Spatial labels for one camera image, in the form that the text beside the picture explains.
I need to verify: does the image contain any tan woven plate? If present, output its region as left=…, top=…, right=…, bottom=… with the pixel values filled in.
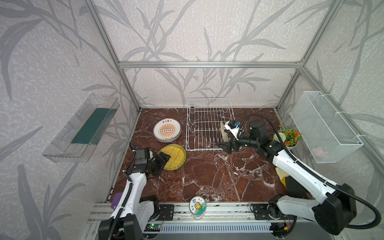
left=220, top=122, right=229, bottom=142

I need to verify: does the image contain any green woven plate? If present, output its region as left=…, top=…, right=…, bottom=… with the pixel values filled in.
left=159, top=144, right=187, bottom=171

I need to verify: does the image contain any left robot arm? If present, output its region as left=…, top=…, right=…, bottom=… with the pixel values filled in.
left=98, top=146, right=171, bottom=240

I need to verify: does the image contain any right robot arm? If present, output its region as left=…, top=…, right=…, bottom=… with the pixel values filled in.
left=218, top=120, right=356, bottom=235

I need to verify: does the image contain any potted artificial flower plant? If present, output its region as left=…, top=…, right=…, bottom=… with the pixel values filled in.
left=278, top=129, right=303, bottom=150

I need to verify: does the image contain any purple pink brush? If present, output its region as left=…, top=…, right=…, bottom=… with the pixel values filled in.
left=111, top=193, right=123, bottom=210

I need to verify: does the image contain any left circuit board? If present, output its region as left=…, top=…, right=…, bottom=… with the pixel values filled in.
left=144, top=222, right=164, bottom=234

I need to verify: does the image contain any yellow black rubber glove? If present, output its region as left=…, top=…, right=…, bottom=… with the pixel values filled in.
left=276, top=168, right=312, bottom=199

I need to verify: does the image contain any green sponge mat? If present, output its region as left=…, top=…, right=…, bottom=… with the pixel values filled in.
left=71, top=108, right=117, bottom=145

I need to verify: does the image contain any white wire dish rack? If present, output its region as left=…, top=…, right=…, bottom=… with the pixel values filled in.
left=186, top=97, right=235, bottom=152

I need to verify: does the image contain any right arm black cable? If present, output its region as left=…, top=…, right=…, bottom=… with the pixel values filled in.
left=236, top=113, right=382, bottom=230

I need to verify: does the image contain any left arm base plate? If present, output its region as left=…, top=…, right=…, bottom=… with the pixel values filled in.
left=156, top=204, right=175, bottom=221

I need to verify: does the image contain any white mesh wall basket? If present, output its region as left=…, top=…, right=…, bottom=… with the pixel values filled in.
left=290, top=91, right=364, bottom=164

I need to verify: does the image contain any aluminium front rail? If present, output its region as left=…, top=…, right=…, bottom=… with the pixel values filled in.
left=86, top=201, right=340, bottom=225

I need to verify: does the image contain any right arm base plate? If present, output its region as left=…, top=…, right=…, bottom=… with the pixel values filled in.
left=250, top=203, right=295, bottom=221

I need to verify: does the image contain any clear plastic wall shelf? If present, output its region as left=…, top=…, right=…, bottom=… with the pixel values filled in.
left=42, top=94, right=120, bottom=163

